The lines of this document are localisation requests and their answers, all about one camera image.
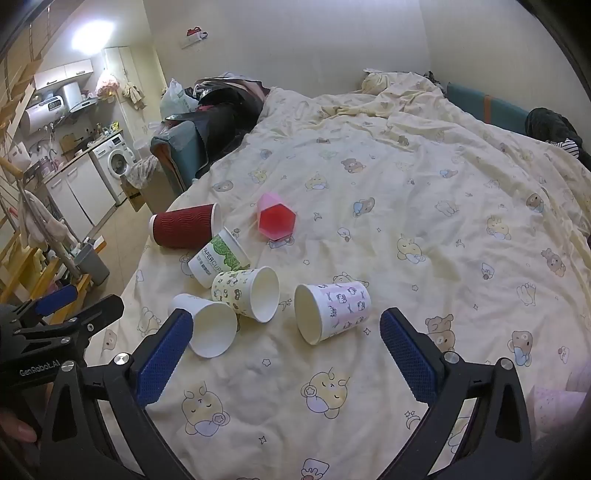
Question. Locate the striped cloth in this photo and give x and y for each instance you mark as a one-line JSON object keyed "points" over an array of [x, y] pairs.
{"points": [[569, 146]]}

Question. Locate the white green-print paper cup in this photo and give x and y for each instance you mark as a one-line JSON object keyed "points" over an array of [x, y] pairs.
{"points": [[219, 258]]}

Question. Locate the red ripple paper cup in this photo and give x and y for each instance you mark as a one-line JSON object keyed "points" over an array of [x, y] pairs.
{"points": [[182, 226]]}

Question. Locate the white base cabinet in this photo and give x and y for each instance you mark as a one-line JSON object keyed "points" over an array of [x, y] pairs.
{"points": [[78, 194]]}

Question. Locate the plain white paper cup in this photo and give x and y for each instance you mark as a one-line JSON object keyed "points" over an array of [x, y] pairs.
{"points": [[210, 325]]}

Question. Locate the person's left hand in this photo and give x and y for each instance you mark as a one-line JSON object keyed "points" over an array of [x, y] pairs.
{"points": [[16, 429]]}

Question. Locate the pink printed paper cup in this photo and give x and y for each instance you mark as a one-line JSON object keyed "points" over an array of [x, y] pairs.
{"points": [[339, 304]]}

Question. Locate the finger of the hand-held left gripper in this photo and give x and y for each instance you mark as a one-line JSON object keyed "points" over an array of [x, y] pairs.
{"points": [[57, 296], [99, 310]]}

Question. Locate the white washing machine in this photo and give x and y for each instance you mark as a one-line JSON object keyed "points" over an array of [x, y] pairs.
{"points": [[113, 161]]}

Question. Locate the dark clothing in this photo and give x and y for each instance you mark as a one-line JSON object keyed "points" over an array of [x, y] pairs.
{"points": [[547, 124]]}

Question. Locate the red and white wall fixture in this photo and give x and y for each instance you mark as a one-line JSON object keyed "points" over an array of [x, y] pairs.
{"points": [[194, 37]]}

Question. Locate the pink hanging bag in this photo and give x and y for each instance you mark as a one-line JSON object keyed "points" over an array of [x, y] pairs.
{"points": [[107, 86]]}

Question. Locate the white water heater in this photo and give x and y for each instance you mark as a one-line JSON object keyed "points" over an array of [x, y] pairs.
{"points": [[46, 113]]}

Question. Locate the cream pillow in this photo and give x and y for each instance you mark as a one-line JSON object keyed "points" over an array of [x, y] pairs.
{"points": [[376, 83]]}

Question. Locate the teal chair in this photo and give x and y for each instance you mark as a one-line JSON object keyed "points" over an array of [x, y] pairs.
{"points": [[178, 150]]}

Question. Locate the pink faceted plastic cup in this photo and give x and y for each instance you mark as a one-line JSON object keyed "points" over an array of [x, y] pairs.
{"points": [[274, 219]]}

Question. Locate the white wall cabinet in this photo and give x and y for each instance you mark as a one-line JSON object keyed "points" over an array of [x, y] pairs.
{"points": [[62, 74]]}

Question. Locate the pile of dark clothes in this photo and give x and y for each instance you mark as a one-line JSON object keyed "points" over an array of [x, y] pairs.
{"points": [[226, 115]]}

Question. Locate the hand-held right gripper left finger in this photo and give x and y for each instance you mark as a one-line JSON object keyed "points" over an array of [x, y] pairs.
{"points": [[164, 357]]}

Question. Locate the tall white cabinet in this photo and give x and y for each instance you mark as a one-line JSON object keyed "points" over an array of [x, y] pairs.
{"points": [[131, 62]]}

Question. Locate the grey trash bin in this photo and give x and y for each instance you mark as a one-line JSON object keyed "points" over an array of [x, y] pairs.
{"points": [[92, 265]]}

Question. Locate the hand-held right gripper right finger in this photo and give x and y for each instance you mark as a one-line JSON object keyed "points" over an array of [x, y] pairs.
{"points": [[408, 357]]}

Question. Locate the pink dotted cloth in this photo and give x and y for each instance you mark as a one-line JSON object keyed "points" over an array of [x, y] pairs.
{"points": [[561, 401]]}

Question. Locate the cardboard box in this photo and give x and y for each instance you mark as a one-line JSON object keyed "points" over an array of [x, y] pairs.
{"points": [[136, 196]]}

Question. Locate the beige hanging cloth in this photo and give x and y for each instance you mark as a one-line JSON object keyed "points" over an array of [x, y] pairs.
{"points": [[134, 94]]}

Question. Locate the yellow printed paper cup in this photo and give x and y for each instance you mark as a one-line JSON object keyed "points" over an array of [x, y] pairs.
{"points": [[240, 288]]}

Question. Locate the white plastic bag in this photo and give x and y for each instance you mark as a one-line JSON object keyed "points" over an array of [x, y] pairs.
{"points": [[173, 99]]}

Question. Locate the range hood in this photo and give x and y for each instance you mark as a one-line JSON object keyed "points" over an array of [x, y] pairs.
{"points": [[85, 105]]}

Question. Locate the teal headboard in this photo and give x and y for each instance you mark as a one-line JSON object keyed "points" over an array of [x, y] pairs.
{"points": [[489, 106]]}

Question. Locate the coat rack with clothes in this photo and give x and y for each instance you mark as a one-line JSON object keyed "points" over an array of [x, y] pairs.
{"points": [[41, 219]]}

